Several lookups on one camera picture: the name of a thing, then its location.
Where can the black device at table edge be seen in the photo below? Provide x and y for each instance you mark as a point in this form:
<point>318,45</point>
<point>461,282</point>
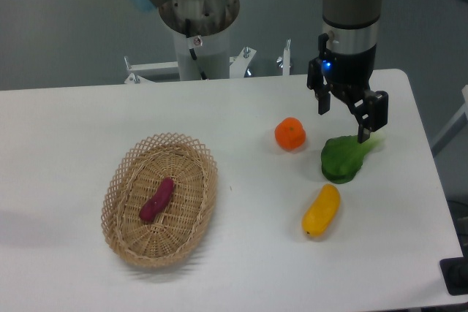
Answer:
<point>454,271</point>

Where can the purple sweet potato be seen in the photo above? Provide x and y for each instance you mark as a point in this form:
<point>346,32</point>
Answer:
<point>158,202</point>

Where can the yellow mango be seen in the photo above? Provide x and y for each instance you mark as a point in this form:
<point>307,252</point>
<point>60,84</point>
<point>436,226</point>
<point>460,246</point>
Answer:
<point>320,214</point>

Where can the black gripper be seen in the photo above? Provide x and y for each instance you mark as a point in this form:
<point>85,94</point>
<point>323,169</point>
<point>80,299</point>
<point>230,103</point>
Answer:
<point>347,76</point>

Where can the woven wicker basket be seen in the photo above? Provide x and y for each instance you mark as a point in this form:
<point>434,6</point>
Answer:
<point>178,229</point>

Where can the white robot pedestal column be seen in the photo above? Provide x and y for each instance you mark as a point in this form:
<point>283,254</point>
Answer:
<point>201,36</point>

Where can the white frame at right edge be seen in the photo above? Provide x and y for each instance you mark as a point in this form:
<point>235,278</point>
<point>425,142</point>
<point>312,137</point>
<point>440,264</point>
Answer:
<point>454,125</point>

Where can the orange tangerine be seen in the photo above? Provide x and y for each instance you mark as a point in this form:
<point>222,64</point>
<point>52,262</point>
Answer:
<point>290,134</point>

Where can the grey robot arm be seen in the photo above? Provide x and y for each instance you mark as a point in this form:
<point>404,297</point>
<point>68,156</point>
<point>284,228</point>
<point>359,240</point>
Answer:
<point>351,24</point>

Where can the green leafy vegetable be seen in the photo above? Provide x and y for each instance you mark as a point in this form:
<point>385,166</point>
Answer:
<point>342,157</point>

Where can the white metal base frame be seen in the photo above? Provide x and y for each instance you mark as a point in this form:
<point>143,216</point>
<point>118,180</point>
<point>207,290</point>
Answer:
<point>239,66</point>

